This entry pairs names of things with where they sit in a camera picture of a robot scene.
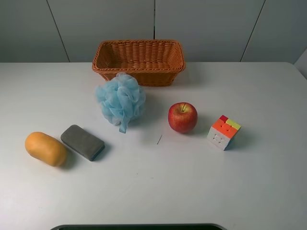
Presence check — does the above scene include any multicoloured puzzle cube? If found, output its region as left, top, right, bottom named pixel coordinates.
left=207, top=115, right=241, bottom=150

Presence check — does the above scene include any red apple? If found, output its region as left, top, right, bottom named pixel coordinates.
left=168, top=102, right=198, bottom=133

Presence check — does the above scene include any brown wicker basket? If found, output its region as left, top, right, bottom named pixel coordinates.
left=92, top=39, right=186, bottom=87

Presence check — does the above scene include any blue mesh bath loofah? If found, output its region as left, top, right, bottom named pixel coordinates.
left=95, top=72, right=146, bottom=133

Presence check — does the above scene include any grey felt eraser block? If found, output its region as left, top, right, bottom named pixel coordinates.
left=60, top=125, right=105, bottom=161

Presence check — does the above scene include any orange bread roll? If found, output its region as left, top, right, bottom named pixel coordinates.
left=25, top=132, right=67, bottom=167

